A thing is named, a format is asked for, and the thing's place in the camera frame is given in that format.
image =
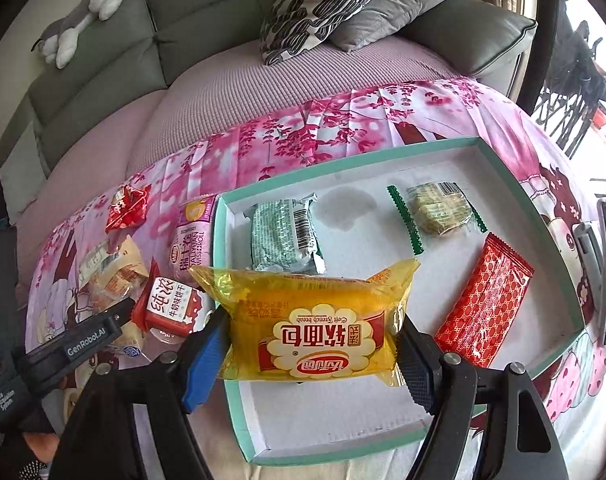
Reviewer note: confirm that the pale green speckled snack pack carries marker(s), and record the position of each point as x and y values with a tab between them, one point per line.
283	237

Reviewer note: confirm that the tan orange pastry pack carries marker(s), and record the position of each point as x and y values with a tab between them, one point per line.
119	274

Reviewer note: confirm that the pale cream sachet pack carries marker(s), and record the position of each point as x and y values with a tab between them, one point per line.
94	263

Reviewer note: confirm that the small red foil snack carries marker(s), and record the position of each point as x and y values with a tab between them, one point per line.
128	208

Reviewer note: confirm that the grey white plush toy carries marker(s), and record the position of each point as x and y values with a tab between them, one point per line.
58	42

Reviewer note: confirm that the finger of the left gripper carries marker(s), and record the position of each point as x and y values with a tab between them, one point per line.
65	352

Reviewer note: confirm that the black white patterned pillow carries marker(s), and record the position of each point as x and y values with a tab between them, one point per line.
295	26

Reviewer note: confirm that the teal rimmed white tray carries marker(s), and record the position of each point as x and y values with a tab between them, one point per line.
360	233

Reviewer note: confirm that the light grey side cushion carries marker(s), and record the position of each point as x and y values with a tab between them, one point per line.
22	174

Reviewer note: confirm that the pink cartoon print cloth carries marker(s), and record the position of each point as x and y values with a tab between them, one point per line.
302	135

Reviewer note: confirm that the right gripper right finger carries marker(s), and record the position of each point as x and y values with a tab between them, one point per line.
416	355

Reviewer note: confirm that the dark red biscuit pack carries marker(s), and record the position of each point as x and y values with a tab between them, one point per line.
170	310

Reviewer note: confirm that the pink sofa seat cover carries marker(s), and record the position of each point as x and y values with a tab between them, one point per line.
94	132

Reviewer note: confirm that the yellow soft bread pack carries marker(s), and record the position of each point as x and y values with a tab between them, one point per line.
304	328

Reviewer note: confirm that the clear green edged cake pack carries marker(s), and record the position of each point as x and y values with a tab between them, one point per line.
434	210

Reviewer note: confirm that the left hand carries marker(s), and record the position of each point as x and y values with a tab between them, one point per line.
41	450

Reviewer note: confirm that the clear round bun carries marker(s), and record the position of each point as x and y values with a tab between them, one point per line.
130	342

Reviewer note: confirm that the grey pillow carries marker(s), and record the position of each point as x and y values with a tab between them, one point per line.
377	20

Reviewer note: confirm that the long red patterned snack pack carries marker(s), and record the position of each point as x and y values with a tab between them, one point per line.
481	318

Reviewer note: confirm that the grey green sofa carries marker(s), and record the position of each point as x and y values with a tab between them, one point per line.
478	38

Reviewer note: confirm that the black folding rack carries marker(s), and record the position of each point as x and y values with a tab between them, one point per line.
573	88

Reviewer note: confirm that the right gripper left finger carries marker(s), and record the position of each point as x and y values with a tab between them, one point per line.
203	358

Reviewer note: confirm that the pink swiss roll pack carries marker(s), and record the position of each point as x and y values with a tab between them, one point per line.
192	242

